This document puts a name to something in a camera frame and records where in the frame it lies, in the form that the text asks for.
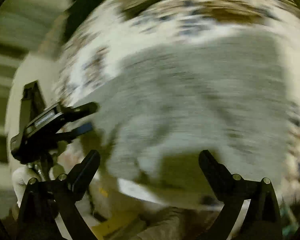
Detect floral bed cover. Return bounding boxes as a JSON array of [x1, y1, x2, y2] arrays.
[[56, 0, 300, 204]]

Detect green curtain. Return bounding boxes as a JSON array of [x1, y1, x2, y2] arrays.
[[0, 7, 64, 189]]

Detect white gloved left hand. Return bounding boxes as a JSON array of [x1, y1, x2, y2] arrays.
[[12, 165, 41, 207]]

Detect grey fleece pants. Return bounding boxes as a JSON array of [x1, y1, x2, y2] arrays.
[[72, 31, 300, 201]]

